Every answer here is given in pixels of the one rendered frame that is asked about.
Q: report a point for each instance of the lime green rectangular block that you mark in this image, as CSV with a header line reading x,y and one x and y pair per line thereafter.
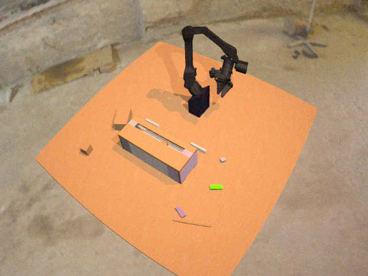
x,y
216,187

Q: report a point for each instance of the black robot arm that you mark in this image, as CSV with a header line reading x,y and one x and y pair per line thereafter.
x,y
190,72

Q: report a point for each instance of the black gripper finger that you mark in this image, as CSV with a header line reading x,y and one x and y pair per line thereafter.
x,y
225,90
220,85

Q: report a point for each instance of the small pink rectangular block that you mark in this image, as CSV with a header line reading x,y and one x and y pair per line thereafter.
x,y
180,211

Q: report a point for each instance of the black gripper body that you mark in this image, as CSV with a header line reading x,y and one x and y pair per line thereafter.
x,y
225,75

